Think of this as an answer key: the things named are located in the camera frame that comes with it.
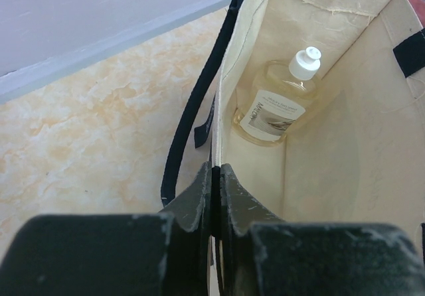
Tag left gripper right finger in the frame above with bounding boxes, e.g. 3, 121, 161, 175
218, 164, 424, 295

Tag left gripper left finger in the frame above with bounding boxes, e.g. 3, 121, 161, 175
1, 163, 212, 295

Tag beige canvas tote bag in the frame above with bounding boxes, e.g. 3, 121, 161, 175
159, 0, 425, 296

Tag amber bottle white cap tall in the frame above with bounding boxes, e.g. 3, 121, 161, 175
232, 46, 321, 146

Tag pink cloth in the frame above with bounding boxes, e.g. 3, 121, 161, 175
409, 0, 425, 27

